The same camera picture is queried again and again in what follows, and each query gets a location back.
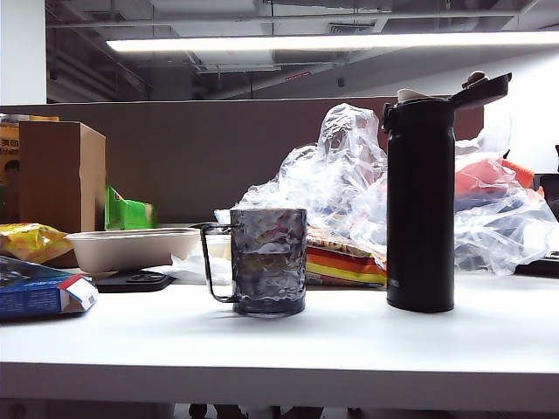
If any black thermos with flip lid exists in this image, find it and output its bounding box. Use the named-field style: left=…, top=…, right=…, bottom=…
left=380, top=72, right=513, bottom=314

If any textured grey glass mug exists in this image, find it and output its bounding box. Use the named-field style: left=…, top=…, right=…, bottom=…
left=199, top=208, right=309, bottom=318

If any clear crumpled plastic bag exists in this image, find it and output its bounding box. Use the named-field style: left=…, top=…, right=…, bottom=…
left=233, top=103, right=559, bottom=277

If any orange yellow striped snack bag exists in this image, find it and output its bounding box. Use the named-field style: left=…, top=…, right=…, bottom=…
left=305, top=237, right=389, bottom=289

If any brown desk partition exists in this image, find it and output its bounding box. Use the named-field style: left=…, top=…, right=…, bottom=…
left=0, top=95, right=486, bottom=224

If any white tissue paper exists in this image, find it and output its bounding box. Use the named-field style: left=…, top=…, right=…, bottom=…
left=168, top=237, right=232, bottom=285

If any green carton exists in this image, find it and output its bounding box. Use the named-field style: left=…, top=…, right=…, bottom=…
left=104, top=185, right=158, bottom=231

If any beige paper pulp bowl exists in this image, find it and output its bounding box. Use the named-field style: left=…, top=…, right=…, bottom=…
left=65, top=226, right=202, bottom=274

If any long ceiling light strip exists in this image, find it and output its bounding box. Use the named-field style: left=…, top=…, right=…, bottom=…
left=106, top=30, right=559, bottom=53

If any orange item inside bag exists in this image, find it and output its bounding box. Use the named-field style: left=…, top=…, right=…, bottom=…
left=454, top=157, right=536, bottom=197

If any brown cardboard box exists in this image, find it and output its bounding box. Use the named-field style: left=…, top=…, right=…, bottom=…
left=17, top=120, right=107, bottom=235

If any yellow crinkled snack bag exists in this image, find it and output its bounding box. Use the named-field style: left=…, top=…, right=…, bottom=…
left=0, top=222, right=74, bottom=265

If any blue cardboard box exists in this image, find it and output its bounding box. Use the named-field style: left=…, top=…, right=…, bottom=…
left=0, top=255, right=100, bottom=322

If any black flat tray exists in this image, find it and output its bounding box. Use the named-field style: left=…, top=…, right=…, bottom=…
left=514, top=251, right=559, bottom=277

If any black monitor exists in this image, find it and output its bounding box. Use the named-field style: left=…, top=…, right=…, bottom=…
left=535, top=144, right=559, bottom=203

